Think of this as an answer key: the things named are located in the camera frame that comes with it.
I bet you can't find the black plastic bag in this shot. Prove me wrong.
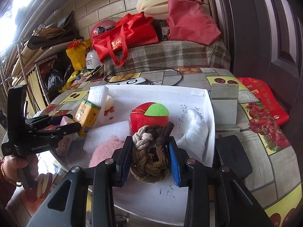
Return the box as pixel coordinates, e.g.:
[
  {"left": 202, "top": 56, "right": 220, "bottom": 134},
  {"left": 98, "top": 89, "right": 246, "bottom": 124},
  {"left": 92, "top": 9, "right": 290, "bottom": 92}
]
[{"left": 44, "top": 66, "right": 74, "bottom": 96}]

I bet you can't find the pink sponge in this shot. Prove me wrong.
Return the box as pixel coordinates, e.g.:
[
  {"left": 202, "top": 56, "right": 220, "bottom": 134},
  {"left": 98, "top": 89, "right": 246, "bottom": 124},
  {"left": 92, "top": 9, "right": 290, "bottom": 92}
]
[{"left": 55, "top": 116, "right": 77, "bottom": 157}]

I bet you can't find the yellow shopping bag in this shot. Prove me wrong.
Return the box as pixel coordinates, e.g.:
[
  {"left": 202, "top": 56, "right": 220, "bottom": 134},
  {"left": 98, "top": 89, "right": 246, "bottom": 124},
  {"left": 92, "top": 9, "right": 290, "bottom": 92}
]
[{"left": 66, "top": 39, "right": 92, "bottom": 71}]

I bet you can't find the brown knotted rope ball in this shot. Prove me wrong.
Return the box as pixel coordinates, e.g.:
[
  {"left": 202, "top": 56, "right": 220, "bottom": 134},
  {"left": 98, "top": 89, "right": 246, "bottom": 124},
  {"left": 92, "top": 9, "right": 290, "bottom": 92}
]
[{"left": 130, "top": 122, "right": 174, "bottom": 183}]

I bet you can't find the white foam sheet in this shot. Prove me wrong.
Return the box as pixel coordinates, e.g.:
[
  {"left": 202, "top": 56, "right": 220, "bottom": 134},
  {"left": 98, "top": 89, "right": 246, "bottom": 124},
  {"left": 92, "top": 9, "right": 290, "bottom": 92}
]
[{"left": 83, "top": 121, "right": 133, "bottom": 154}]

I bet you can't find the red plastic bag with print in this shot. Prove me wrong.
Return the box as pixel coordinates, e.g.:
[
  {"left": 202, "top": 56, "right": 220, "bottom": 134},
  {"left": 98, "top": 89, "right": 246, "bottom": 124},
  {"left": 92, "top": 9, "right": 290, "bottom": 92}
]
[{"left": 237, "top": 77, "right": 289, "bottom": 126}]

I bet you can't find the dark brown door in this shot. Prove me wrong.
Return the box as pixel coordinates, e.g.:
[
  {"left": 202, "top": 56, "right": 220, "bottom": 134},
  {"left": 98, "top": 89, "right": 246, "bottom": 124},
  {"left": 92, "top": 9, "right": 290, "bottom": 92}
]
[{"left": 209, "top": 0, "right": 302, "bottom": 141}]

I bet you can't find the white foam block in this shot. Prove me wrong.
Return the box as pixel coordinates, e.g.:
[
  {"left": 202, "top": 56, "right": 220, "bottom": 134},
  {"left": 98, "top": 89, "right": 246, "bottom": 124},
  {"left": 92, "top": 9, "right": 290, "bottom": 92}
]
[{"left": 88, "top": 86, "right": 108, "bottom": 128}]

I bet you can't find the cream foam roll bundle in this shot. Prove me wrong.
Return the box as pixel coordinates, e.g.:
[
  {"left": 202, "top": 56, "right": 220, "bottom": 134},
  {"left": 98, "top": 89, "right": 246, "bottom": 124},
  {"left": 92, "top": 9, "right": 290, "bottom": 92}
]
[{"left": 136, "top": 0, "right": 169, "bottom": 20}]

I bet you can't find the cream hexagonal foam piece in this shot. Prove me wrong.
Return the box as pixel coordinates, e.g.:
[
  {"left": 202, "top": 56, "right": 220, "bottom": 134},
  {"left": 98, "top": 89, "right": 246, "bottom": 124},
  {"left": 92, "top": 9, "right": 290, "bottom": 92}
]
[{"left": 104, "top": 95, "right": 114, "bottom": 111}]

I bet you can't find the plaid blanket covered bench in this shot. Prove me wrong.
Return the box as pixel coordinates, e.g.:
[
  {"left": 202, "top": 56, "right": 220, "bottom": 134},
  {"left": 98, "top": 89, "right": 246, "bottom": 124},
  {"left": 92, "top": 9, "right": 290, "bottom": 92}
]
[{"left": 104, "top": 40, "right": 231, "bottom": 75}]

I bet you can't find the wooden shelf with clutter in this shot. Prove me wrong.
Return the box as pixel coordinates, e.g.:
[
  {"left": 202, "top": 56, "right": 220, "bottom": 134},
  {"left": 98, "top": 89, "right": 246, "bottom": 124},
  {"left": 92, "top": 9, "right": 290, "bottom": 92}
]
[{"left": 11, "top": 11, "right": 83, "bottom": 115}]

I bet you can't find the white helmet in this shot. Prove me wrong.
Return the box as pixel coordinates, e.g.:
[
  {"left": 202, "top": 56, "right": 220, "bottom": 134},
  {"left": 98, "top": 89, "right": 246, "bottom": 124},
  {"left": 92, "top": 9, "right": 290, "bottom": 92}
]
[{"left": 86, "top": 49, "right": 103, "bottom": 70}]

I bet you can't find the red plush ball with face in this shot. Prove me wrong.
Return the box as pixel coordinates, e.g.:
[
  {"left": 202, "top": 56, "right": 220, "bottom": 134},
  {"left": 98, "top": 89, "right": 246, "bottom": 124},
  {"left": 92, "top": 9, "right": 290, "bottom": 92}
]
[{"left": 129, "top": 102, "right": 169, "bottom": 133}]

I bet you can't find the red helmet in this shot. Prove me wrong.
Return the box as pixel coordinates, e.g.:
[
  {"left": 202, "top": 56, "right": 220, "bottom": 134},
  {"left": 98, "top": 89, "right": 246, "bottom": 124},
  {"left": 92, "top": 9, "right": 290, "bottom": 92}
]
[{"left": 90, "top": 19, "right": 116, "bottom": 40}]

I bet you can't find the fruit pattern tablecloth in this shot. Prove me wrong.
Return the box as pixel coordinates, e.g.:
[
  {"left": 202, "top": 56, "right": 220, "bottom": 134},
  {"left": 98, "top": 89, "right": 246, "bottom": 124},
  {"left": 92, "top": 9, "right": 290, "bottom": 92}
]
[{"left": 33, "top": 67, "right": 303, "bottom": 227}]

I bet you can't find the white knitted cloth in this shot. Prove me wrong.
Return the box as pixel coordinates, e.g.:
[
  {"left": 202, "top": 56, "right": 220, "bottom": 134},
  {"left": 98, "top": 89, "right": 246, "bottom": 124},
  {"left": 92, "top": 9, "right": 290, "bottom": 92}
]
[{"left": 177, "top": 109, "right": 209, "bottom": 163}]

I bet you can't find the person's left hand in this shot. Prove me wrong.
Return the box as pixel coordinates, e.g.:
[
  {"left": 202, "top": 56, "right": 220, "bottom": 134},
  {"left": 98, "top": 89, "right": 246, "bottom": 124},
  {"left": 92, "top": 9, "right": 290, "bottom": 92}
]
[{"left": 1, "top": 155, "right": 38, "bottom": 186}]

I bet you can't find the white foam tray box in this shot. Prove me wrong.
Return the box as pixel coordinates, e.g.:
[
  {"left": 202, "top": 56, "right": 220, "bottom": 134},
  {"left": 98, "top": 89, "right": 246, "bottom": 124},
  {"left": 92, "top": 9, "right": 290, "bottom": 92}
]
[{"left": 56, "top": 83, "right": 216, "bottom": 227}]

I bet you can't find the red tote bag with handles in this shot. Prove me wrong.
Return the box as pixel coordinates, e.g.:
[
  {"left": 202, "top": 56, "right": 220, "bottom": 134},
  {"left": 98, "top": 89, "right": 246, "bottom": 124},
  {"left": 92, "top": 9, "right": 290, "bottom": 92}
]
[{"left": 92, "top": 12, "right": 159, "bottom": 66}]

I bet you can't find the yellow tissue pack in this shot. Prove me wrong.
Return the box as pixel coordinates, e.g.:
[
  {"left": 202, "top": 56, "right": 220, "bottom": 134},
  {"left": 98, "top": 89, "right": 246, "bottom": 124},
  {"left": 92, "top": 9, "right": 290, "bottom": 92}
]
[{"left": 73, "top": 99, "right": 99, "bottom": 137}]

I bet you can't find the grey small box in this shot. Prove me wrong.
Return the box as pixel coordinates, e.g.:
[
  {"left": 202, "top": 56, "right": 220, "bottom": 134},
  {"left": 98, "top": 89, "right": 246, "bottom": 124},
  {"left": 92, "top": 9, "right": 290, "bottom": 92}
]
[{"left": 211, "top": 83, "right": 239, "bottom": 126}]

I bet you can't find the dark red fabric bag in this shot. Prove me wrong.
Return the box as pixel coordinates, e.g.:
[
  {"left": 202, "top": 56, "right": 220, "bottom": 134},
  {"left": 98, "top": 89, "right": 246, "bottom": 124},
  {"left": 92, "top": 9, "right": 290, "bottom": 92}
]
[{"left": 168, "top": 0, "right": 221, "bottom": 45}]

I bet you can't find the black cable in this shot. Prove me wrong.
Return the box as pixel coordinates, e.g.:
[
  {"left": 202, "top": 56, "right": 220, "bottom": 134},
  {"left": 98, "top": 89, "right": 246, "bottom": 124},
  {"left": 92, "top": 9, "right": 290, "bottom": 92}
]
[{"left": 103, "top": 66, "right": 184, "bottom": 87}]

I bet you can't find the white round device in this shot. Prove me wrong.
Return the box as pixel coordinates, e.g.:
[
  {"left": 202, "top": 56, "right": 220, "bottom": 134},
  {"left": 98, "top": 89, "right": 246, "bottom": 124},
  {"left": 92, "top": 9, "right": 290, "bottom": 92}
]
[{"left": 115, "top": 77, "right": 147, "bottom": 85}]

